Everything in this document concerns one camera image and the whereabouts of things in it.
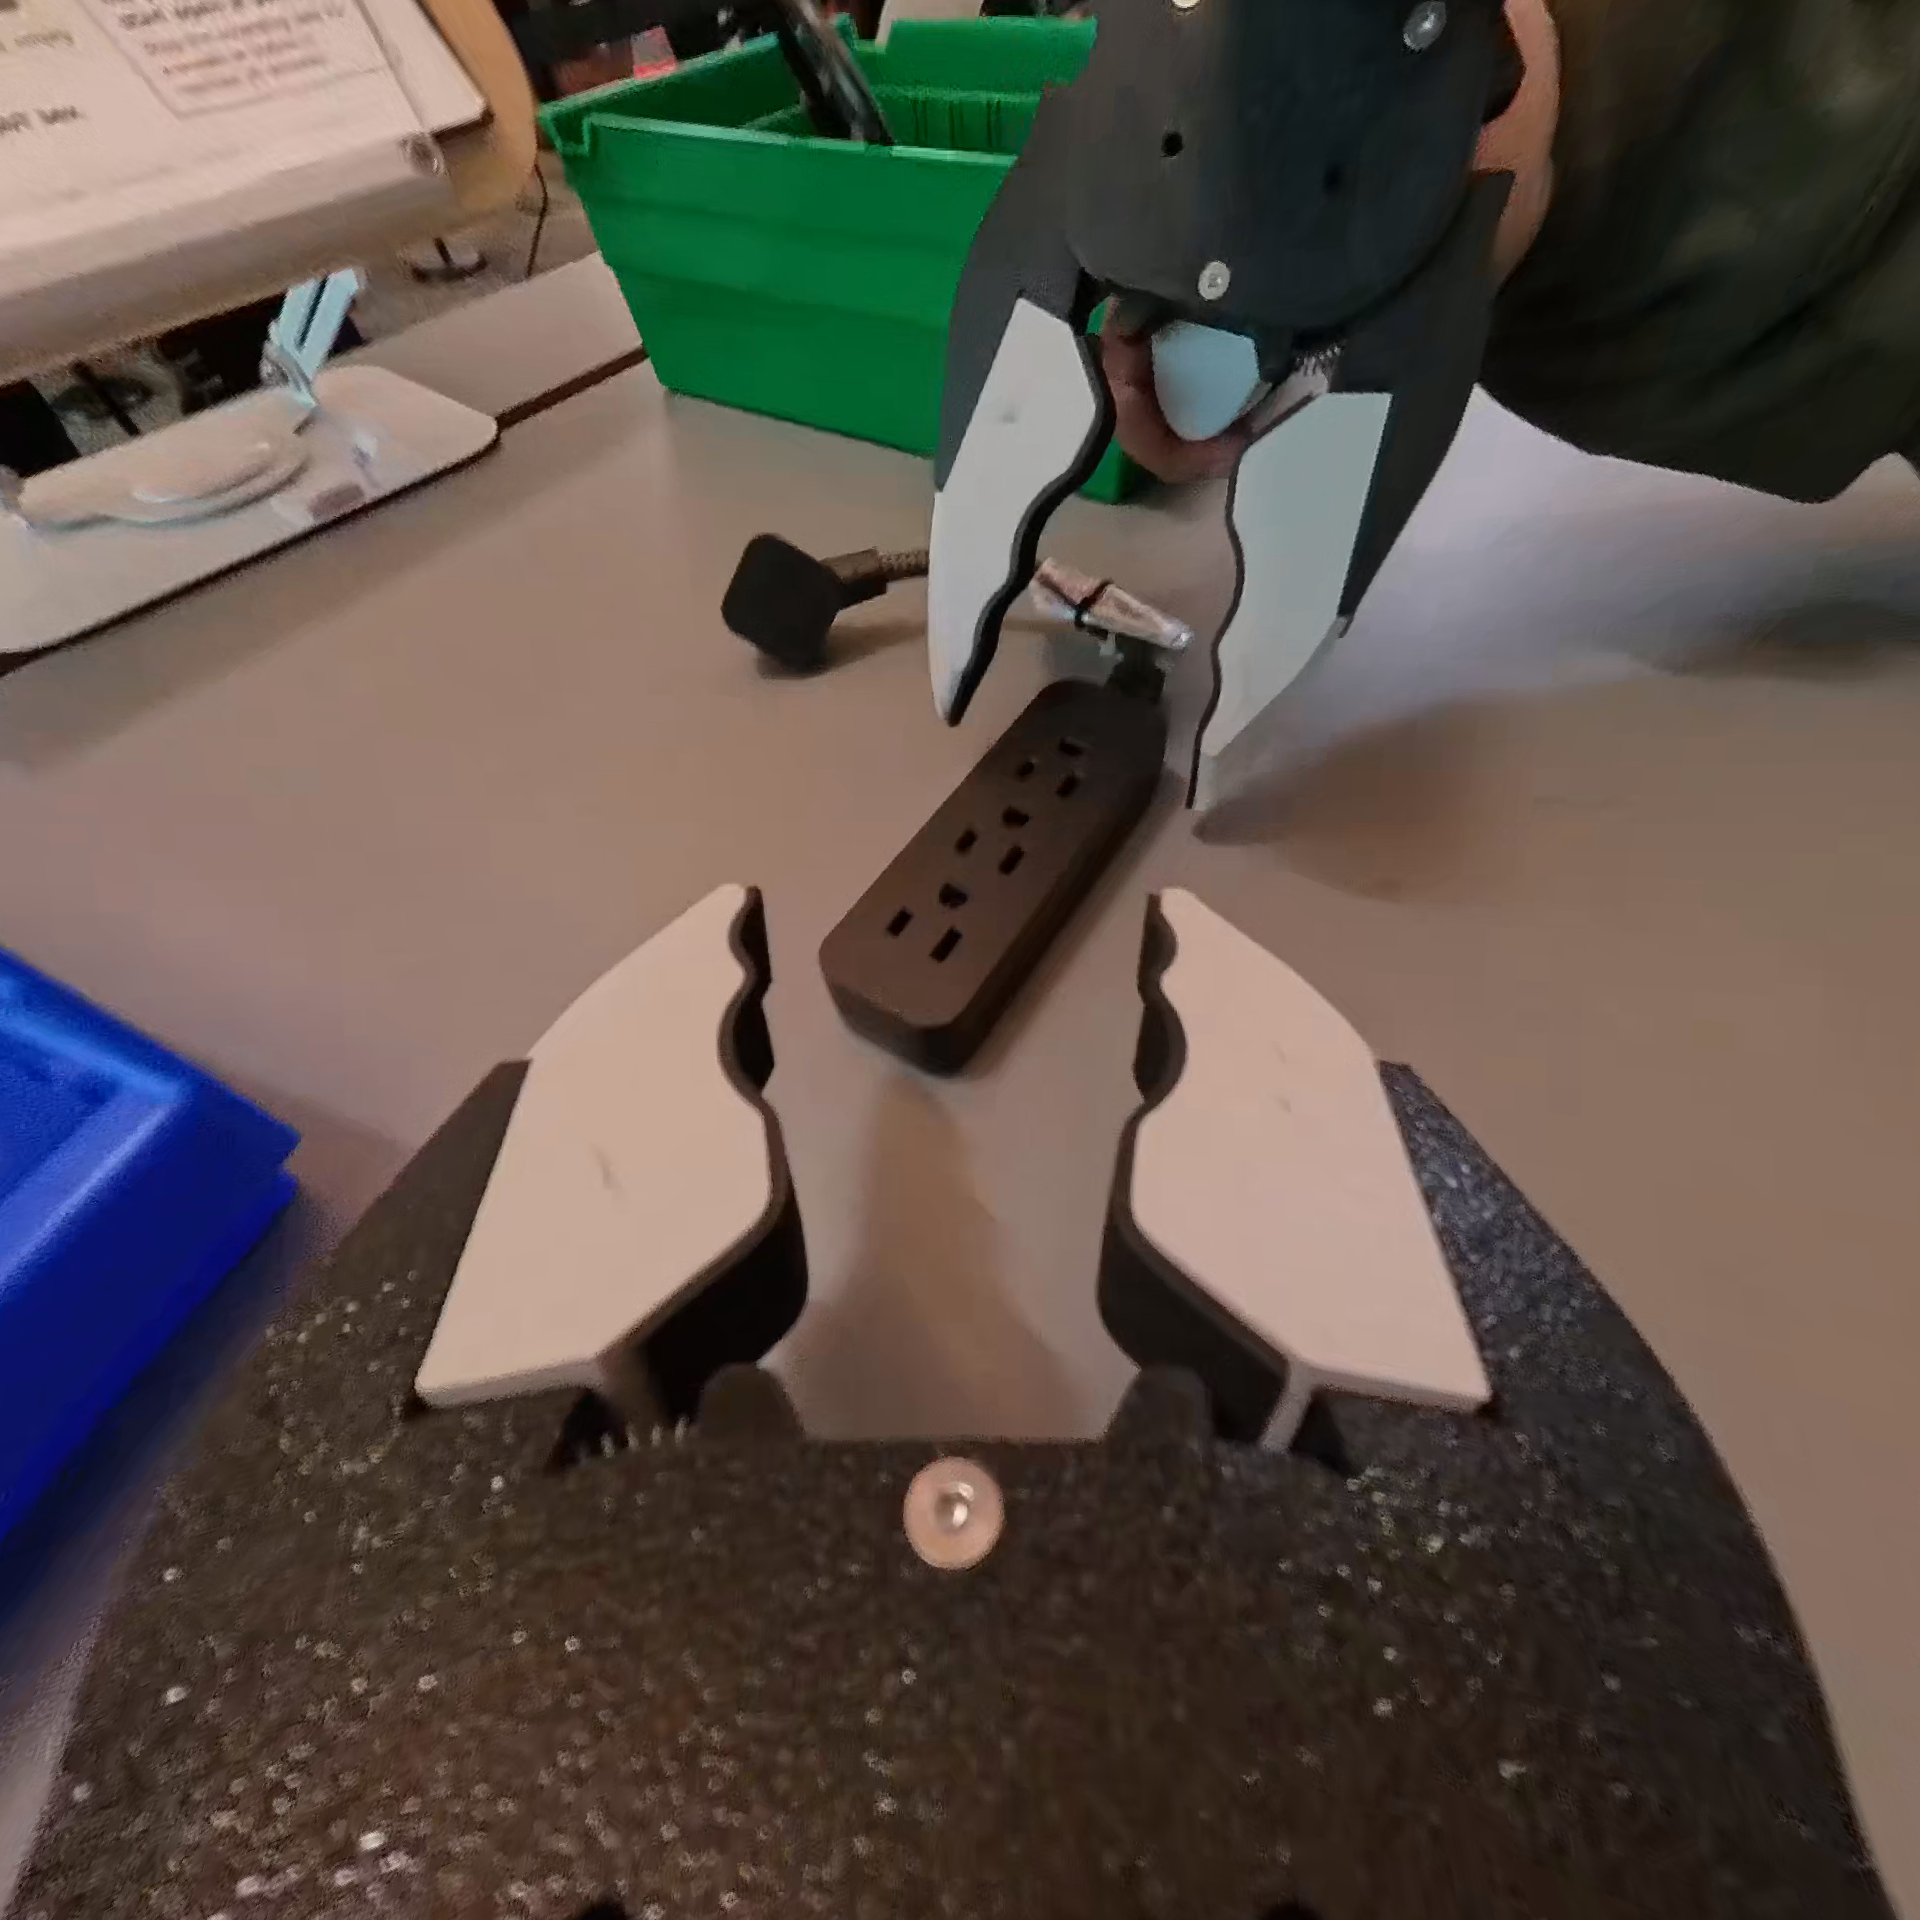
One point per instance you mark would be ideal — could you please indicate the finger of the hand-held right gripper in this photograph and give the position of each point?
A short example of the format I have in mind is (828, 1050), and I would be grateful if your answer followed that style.
(1307, 541)
(1005, 451)

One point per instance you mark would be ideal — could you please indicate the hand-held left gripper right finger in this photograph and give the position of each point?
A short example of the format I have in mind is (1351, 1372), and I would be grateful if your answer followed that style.
(1291, 1201)

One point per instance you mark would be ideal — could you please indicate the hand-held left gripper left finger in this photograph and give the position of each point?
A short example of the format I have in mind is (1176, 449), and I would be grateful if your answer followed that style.
(615, 1201)

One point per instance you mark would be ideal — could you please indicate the green plastic bin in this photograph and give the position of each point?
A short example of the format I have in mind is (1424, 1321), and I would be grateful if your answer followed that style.
(780, 284)

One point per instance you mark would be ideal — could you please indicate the dark grey power strip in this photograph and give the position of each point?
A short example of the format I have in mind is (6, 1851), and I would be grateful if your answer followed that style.
(991, 869)

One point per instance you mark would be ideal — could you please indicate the person's right forearm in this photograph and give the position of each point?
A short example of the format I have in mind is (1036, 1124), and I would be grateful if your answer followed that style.
(1724, 225)

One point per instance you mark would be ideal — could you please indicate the person's right hand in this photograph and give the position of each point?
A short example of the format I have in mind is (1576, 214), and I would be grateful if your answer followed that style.
(1149, 443)

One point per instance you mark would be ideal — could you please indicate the blue plastic bin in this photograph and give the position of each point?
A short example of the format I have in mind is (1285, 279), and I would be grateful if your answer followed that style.
(107, 1171)

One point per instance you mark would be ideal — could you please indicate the clear acrylic stand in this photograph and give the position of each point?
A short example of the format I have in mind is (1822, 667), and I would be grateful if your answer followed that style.
(307, 354)

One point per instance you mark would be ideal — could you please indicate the cardboard instruction board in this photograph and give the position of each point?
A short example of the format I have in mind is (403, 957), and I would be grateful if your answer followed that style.
(195, 137)

